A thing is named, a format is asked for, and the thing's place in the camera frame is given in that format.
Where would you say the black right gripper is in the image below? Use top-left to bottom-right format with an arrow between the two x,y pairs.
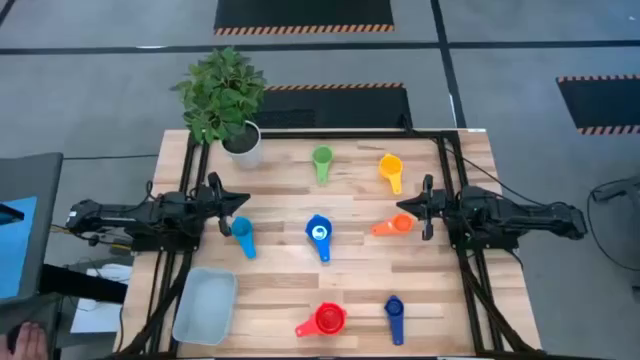
395,173 -> 452,242

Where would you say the yellow measuring cup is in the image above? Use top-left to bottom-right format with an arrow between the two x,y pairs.
377,152 -> 405,197

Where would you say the orange measuring cup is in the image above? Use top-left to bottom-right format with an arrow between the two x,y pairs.
370,212 -> 417,238

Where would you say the red measuring cup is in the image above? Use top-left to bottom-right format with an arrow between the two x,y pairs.
294,301 -> 348,339

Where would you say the black striped-edge floor mat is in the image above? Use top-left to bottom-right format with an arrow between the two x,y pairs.
249,81 -> 414,131
213,0 -> 396,37
555,74 -> 640,137

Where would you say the green leafy plant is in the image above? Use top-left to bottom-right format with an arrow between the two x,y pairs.
169,45 -> 268,147

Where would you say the navy measuring cup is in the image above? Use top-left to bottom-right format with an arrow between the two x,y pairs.
383,294 -> 406,347

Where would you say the blue pad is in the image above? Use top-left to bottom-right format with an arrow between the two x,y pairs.
0,195 -> 39,301

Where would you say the person's hand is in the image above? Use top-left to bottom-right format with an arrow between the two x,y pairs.
0,321 -> 50,360

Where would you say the black floor cable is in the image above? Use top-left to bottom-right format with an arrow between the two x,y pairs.
585,175 -> 640,274

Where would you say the grey plastic basket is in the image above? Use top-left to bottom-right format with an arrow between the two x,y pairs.
170,265 -> 240,347

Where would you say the black bar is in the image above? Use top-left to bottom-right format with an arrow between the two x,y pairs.
38,263 -> 129,305

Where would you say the white plant pot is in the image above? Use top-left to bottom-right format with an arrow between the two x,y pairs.
220,119 -> 264,171

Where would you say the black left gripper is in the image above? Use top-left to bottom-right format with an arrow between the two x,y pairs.
198,171 -> 252,239

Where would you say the light blue measuring cup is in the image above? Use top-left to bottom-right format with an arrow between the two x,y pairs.
229,215 -> 258,261

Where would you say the white paper sheet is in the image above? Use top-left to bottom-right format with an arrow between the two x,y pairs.
69,262 -> 134,336

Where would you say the grey side desk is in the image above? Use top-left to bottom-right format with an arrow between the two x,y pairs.
0,151 -> 65,302

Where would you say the black aluminium table frame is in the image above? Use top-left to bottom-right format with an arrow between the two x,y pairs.
115,128 -> 545,360

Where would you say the green measuring cup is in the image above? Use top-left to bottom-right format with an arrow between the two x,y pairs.
311,144 -> 335,187

